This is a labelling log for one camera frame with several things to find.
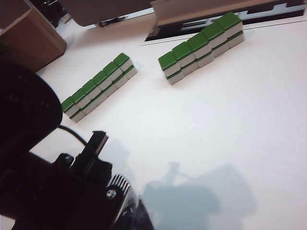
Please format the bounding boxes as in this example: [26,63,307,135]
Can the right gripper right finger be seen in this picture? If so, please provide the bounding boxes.
[134,195,154,230]

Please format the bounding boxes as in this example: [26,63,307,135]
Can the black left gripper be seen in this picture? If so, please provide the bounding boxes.
[0,130,116,230]

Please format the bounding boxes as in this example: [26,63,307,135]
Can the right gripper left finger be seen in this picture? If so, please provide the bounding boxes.
[118,200,139,230]

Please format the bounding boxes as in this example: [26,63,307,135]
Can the brown cardboard box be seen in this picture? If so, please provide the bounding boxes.
[0,7,67,72]

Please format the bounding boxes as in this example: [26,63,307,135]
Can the brown fabric partition panel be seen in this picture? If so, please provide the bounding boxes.
[57,0,156,27]

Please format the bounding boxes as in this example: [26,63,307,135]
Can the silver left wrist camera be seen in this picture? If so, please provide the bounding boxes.
[105,174,132,200]

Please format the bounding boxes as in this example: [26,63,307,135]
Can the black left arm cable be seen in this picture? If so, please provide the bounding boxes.
[58,125,87,145]

